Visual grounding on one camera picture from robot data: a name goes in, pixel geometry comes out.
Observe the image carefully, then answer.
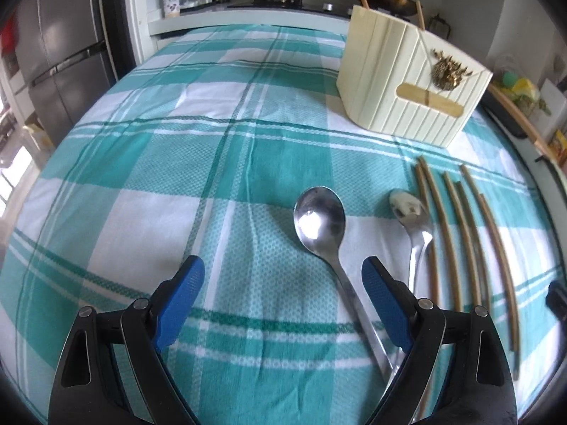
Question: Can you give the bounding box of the black oblong object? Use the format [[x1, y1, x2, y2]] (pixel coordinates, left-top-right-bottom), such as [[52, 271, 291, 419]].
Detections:
[[481, 95, 530, 140]]

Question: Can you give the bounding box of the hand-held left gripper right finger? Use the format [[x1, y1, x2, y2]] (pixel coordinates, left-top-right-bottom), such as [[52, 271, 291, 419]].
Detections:
[[361, 255, 519, 425]]

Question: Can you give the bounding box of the cream ribbed utensil holder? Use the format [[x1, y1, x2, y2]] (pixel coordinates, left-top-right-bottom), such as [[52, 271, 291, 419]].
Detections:
[[336, 4, 494, 149]]

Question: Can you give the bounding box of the group of wooden chopsticks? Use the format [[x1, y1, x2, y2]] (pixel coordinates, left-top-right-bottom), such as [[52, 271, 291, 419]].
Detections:
[[414, 156, 520, 425]]

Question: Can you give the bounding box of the yellow snack packet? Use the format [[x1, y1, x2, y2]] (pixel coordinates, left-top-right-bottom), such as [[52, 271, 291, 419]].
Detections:
[[549, 130, 567, 164]]

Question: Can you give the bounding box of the yellow green bag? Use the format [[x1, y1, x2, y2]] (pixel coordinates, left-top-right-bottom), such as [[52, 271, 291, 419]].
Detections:
[[500, 68, 543, 107]]

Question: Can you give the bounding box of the white box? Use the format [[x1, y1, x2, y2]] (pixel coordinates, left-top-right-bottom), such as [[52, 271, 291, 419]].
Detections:
[[538, 80, 567, 142]]

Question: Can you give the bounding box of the small steel spoon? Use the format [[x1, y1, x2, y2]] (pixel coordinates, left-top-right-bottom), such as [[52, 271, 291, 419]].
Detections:
[[389, 189, 436, 297]]

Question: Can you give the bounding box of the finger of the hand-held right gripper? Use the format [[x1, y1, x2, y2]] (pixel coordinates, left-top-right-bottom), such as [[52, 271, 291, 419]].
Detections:
[[546, 280, 567, 320]]

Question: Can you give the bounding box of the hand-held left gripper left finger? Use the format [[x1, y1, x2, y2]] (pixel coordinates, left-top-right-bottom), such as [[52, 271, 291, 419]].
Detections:
[[50, 254, 207, 425]]

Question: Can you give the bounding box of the wooden cutting board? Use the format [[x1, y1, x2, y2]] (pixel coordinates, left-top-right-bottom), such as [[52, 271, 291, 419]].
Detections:
[[487, 84, 559, 162]]

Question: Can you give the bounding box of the grey refrigerator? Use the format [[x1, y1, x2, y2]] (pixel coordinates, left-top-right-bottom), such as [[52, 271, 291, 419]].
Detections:
[[13, 0, 118, 147]]

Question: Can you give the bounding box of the teal plaid tablecloth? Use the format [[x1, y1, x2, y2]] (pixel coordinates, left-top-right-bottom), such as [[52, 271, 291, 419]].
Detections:
[[0, 24, 563, 425]]

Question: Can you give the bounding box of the large steel spoon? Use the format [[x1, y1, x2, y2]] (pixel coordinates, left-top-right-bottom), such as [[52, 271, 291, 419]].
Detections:
[[293, 186, 402, 379]]

